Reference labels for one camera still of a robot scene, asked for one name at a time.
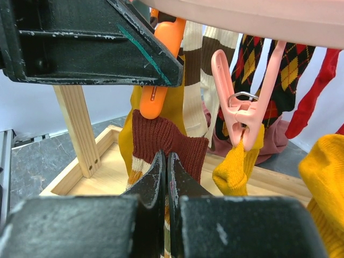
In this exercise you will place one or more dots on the beige brown sock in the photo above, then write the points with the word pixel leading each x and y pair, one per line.
pixel 201 102

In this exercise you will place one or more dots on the wooden hanger rack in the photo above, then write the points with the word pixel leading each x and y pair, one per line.
pixel 99 168

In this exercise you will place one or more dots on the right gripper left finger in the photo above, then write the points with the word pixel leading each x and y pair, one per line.
pixel 128 225

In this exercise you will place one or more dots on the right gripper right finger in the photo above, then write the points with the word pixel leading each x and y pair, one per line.
pixel 202 225

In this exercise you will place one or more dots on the mustard yellow sock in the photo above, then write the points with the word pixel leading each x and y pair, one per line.
pixel 231 176
pixel 172 110

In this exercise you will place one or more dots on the maroon cuff striped sock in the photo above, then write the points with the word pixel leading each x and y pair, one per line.
pixel 166 167

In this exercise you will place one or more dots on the red white striped sock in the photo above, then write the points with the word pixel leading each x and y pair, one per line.
pixel 307 104

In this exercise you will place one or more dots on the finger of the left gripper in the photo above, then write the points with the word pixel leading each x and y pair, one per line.
pixel 82 43

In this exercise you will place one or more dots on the pink clothespin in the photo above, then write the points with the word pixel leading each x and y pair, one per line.
pixel 242 111

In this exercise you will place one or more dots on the black argyle sock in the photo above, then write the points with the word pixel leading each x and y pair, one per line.
pixel 294 61

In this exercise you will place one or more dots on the orange clothespin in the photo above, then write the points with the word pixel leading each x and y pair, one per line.
pixel 152 98

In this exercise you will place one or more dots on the pink round clip hanger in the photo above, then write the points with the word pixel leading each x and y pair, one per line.
pixel 316 23

